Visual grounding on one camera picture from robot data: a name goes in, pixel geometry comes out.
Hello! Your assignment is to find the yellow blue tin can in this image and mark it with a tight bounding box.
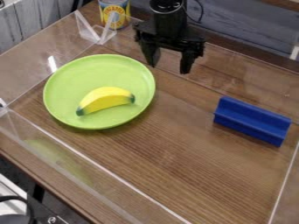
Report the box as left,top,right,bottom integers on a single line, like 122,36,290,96
98,0,131,30

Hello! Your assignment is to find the yellow toy banana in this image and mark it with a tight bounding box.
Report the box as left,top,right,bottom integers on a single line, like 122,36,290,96
76,87,136,116

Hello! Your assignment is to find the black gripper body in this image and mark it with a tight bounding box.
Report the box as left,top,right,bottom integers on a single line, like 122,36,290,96
134,7,206,57

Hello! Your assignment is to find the clear acrylic enclosure wall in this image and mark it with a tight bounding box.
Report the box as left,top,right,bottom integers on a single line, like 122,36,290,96
0,104,191,224

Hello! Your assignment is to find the clear acrylic corner bracket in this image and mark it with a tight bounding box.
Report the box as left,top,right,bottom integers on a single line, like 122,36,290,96
75,10,118,46

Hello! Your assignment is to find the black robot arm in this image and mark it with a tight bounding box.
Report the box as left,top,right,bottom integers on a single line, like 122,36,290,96
134,0,206,74

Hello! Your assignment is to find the green round plate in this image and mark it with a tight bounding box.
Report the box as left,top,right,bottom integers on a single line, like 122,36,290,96
43,54,156,130

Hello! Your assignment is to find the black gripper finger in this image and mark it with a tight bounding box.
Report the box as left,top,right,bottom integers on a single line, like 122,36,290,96
180,51,198,74
140,39,162,67

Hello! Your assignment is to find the black cable lower left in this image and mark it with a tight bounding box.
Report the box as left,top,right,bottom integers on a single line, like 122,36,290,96
0,195,34,224

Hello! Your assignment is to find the blue plastic block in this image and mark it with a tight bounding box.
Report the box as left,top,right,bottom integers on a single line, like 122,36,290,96
214,96,293,147

